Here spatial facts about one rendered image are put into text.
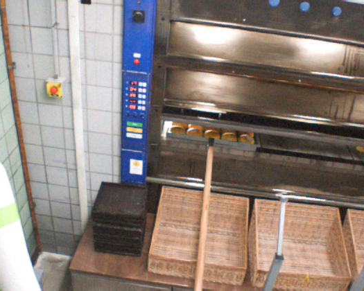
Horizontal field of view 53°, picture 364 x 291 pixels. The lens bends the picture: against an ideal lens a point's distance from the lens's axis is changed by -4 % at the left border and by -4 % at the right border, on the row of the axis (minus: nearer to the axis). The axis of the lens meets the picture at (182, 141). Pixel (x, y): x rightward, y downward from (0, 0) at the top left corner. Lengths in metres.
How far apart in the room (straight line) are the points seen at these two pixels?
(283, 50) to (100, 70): 0.98
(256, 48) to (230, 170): 0.77
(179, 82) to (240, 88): 0.33
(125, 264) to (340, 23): 1.76
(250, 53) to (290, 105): 0.38
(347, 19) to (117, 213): 1.58
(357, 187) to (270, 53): 1.06
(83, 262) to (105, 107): 0.91
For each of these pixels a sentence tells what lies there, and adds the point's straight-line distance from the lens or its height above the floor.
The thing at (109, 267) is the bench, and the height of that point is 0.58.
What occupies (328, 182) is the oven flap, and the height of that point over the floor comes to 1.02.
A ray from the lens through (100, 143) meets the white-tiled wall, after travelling 2.36.
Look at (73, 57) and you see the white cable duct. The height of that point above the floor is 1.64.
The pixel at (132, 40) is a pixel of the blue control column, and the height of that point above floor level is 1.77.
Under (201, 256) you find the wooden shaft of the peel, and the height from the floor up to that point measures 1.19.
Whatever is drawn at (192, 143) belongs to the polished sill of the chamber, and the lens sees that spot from 2.26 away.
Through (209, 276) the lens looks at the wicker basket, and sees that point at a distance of 2.26.
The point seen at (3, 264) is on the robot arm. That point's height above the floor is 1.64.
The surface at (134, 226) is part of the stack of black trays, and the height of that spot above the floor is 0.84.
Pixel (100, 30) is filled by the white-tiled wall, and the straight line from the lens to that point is 2.06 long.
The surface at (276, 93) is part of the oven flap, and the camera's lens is 2.13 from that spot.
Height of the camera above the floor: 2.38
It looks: 32 degrees down
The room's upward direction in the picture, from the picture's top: 6 degrees clockwise
